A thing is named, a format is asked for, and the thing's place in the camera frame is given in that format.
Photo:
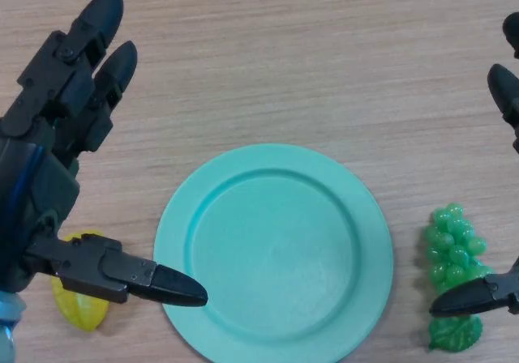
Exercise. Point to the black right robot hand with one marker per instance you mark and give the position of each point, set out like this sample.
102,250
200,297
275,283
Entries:
466,300

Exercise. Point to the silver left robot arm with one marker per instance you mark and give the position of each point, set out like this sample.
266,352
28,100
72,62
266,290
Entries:
8,326

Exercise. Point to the green grape bunch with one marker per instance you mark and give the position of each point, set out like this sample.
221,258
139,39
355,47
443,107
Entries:
452,241

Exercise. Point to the yellow starfruit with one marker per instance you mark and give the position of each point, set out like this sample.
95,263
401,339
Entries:
81,314

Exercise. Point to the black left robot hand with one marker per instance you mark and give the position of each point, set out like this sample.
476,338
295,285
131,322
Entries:
36,184

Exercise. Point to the round green plate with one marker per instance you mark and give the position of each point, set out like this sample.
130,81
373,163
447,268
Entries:
275,257

